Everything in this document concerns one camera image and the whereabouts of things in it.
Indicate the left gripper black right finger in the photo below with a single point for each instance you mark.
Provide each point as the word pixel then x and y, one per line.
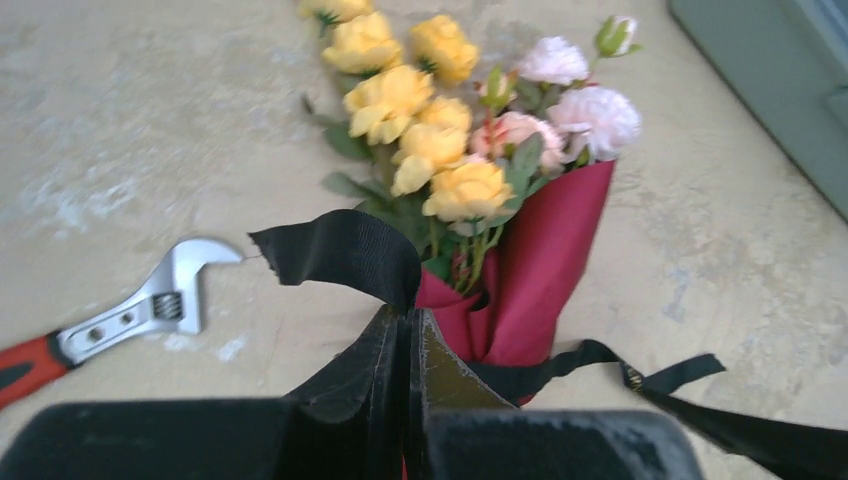
pixel 465 422

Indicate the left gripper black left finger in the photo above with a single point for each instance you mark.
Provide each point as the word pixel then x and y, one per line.
pixel 342 423

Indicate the dark red wrapping paper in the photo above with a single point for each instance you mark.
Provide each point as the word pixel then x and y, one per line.
pixel 508 324

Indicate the yellow fake flower stem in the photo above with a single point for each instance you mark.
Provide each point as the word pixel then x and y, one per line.
pixel 427 180

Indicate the pink fake rose stem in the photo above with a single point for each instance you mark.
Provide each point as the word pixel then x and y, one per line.
pixel 595 122

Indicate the peach fake rose stem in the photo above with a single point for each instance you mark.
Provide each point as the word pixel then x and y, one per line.
pixel 503 129

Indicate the silver adjustable wrench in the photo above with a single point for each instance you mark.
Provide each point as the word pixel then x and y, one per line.
pixel 169 301

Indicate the green plastic toolbox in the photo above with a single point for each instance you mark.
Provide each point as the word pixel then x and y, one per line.
pixel 786 61

